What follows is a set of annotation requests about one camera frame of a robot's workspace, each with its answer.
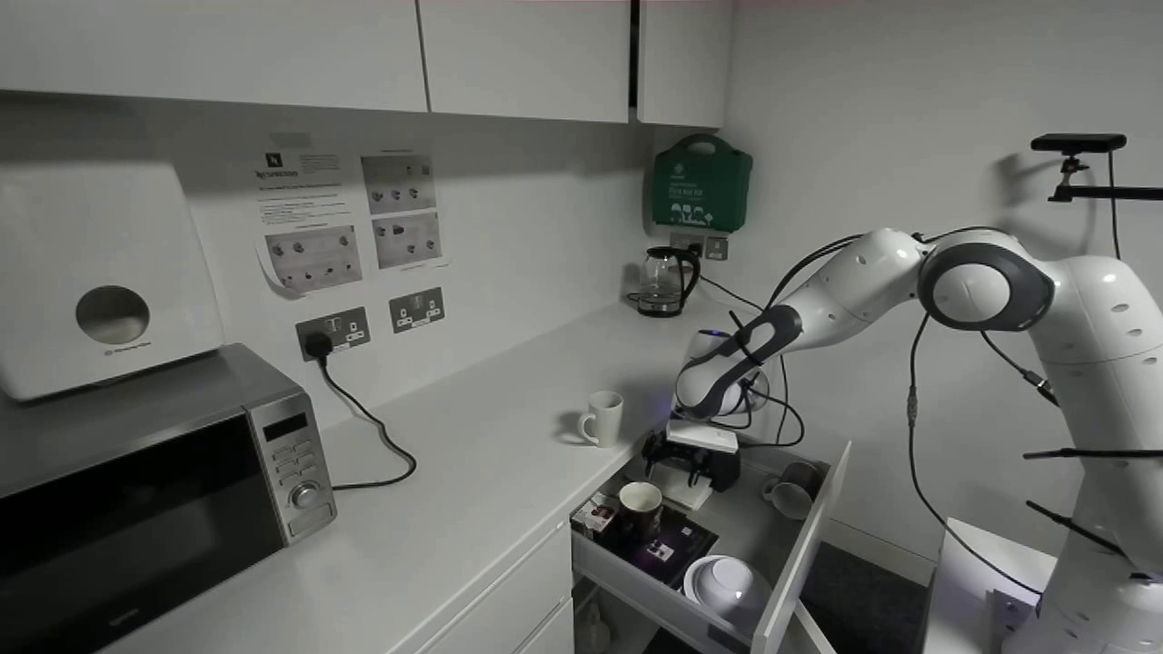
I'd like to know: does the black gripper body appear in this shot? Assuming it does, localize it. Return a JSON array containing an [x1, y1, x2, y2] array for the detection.
[[652, 433, 719, 479]]

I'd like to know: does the black mug white interior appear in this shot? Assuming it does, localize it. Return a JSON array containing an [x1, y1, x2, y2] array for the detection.
[[616, 479, 668, 537]]

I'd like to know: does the white ceramic mug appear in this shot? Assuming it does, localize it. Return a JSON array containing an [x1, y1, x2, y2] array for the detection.
[[575, 390, 629, 452]]

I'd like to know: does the white robot base table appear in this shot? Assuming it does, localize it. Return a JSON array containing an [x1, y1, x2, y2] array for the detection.
[[919, 517, 1062, 654]]

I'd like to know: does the grey kitchen drawer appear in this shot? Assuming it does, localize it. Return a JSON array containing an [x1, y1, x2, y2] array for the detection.
[[569, 413, 853, 654]]

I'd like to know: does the white base cabinet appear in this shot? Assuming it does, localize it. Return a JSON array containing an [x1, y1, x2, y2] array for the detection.
[[395, 521, 582, 654]]

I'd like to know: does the white paper napkin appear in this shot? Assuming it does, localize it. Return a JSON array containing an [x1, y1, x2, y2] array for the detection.
[[658, 468, 719, 517]]

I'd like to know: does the small white printed box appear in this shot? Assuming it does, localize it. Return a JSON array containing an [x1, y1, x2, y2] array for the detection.
[[572, 490, 620, 537]]

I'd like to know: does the black box with purple print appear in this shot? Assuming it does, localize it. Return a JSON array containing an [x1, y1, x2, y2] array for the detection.
[[593, 488, 719, 591]]

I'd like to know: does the white ceramic bowl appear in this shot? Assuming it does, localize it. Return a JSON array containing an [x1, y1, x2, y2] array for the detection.
[[680, 554, 758, 618]]

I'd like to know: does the green first aid box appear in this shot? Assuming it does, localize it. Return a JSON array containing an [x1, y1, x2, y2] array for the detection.
[[641, 130, 758, 238]]

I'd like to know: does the small printed picture sheet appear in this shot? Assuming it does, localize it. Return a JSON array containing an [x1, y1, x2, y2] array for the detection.
[[370, 212, 449, 274], [358, 148, 439, 217]]

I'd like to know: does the large white instruction sheet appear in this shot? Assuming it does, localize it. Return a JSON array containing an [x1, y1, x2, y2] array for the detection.
[[250, 147, 366, 303]]

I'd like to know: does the silver microwave oven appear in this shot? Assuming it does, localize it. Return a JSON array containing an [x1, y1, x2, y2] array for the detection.
[[0, 343, 342, 654]]

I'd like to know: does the white paper towel dispenser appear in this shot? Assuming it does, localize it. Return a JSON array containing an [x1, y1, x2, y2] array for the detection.
[[0, 160, 226, 407]]

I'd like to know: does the black kettle power cable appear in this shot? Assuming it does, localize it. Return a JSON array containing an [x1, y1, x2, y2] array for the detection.
[[696, 269, 779, 336]]

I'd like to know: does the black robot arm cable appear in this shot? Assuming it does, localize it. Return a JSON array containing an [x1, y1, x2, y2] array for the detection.
[[725, 222, 1048, 601]]

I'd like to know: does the black microwave power cable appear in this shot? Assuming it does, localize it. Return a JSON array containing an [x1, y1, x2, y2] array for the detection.
[[303, 331, 423, 496]]

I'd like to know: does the empty double wall socket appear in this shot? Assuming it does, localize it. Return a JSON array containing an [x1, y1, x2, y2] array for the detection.
[[385, 284, 449, 337]]

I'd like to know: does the wall socket with plug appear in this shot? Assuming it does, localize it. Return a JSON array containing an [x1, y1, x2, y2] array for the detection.
[[295, 305, 376, 365]]

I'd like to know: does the white wall cabinet door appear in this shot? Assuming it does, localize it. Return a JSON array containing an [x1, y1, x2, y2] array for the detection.
[[0, 0, 431, 118], [414, 0, 633, 127], [633, 0, 736, 130]]

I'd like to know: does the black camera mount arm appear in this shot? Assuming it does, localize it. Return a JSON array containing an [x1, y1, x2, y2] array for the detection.
[[1048, 153, 1163, 206]]

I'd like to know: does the black bar camera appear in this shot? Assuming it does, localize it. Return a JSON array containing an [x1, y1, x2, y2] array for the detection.
[[1030, 130, 1131, 158]]

